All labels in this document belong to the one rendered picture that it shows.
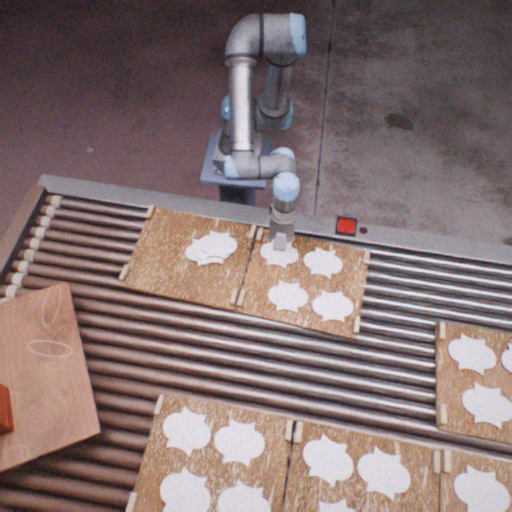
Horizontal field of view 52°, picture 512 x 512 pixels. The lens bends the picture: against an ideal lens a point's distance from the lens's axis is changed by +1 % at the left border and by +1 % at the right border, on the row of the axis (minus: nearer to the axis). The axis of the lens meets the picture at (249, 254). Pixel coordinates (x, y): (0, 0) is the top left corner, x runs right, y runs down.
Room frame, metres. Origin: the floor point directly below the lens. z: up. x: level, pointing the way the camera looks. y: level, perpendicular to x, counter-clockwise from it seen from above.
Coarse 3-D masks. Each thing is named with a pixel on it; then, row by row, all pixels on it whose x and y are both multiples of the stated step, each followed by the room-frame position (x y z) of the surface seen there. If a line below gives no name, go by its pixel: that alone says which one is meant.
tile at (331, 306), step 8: (320, 296) 0.79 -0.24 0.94; (328, 296) 0.80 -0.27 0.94; (336, 296) 0.80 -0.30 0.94; (320, 304) 0.76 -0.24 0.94; (328, 304) 0.76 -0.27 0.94; (336, 304) 0.77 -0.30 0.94; (344, 304) 0.77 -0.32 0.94; (352, 304) 0.77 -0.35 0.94; (320, 312) 0.73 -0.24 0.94; (328, 312) 0.74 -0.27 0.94; (336, 312) 0.74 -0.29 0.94; (344, 312) 0.74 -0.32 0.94; (328, 320) 0.71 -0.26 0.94; (336, 320) 0.71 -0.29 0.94
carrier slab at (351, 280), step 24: (264, 240) 1.03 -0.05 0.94; (312, 240) 1.03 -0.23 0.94; (264, 264) 0.92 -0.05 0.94; (360, 264) 0.93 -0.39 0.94; (264, 288) 0.83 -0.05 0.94; (312, 288) 0.83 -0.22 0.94; (336, 288) 0.83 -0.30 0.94; (360, 288) 0.83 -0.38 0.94; (240, 312) 0.74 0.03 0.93; (264, 312) 0.74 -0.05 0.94; (288, 312) 0.74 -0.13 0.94; (312, 312) 0.74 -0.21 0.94; (360, 312) 0.74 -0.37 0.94
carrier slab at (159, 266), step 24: (168, 216) 1.13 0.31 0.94; (192, 216) 1.13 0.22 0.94; (144, 240) 1.02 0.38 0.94; (168, 240) 1.02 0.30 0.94; (240, 240) 1.02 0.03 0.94; (144, 264) 0.92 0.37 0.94; (168, 264) 0.92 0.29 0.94; (192, 264) 0.92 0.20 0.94; (216, 264) 0.92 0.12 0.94; (240, 264) 0.92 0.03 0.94; (144, 288) 0.82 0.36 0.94; (168, 288) 0.82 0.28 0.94; (192, 288) 0.82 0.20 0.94; (216, 288) 0.83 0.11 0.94
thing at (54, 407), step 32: (64, 288) 0.77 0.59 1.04; (0, 320) 0.66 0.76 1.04; (32, 320) 0.66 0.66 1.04; (64, 320) 0.66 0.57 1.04; (0, 352) 0.55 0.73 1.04; (32, 352) 0.55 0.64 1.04; (64, 352) 0.55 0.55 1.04; (32, 384) 0.46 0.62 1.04; (64, 384) 0.46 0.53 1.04; (32, 416) 0.37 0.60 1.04; (64, 416) 0.37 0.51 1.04; (96, 416) 0.37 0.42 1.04; (0, 448) 0.29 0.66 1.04; (32, 448) 0.29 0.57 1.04
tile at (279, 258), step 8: (264, 248) 0.99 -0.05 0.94; (272, 248) 0.99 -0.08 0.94; (288, 248) 0.99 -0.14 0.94; (264, 256) 0.95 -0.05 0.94; (272, 256) 0.95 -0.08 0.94; (280, 256) 0.95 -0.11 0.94; (288, 256) 0.95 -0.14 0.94; (296, 256) 0.95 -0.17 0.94; (272, 264) 0.92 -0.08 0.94; (280, 264) 0.92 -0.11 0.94; (288, 264) 0.92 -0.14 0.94
